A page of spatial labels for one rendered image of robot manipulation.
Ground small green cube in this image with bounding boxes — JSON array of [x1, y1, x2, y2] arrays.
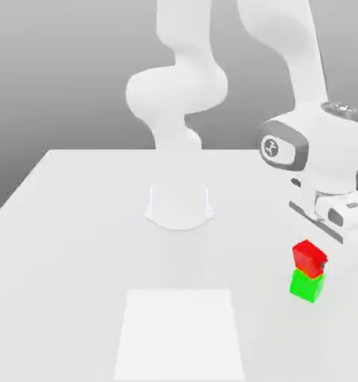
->
[[289, 268, 326, 304]]

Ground small red cube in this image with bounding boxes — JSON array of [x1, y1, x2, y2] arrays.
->
[[292, 239, 328, 280]]

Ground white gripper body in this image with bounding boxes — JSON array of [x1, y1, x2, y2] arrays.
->
[[286, 199, 352, 258]]

